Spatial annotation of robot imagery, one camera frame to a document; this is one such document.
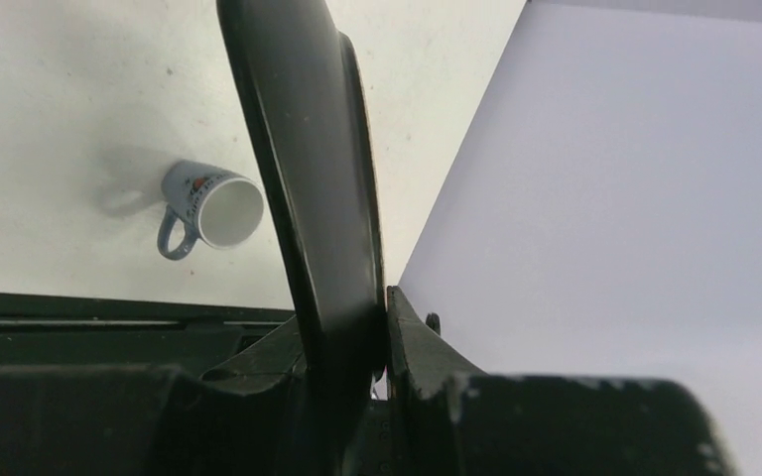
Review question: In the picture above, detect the dark teal square plate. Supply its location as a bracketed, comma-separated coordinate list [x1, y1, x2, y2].
[217, 1, 386, 475]

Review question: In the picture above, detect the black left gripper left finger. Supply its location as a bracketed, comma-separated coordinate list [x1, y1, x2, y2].
[0, 320, 302, 475]

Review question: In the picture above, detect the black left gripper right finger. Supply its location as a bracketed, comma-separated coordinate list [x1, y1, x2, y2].
[387, 287, 737, 475]

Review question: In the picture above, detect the white blue-handled cup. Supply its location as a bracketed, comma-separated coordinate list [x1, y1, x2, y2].
[157, 160, 265, 261]

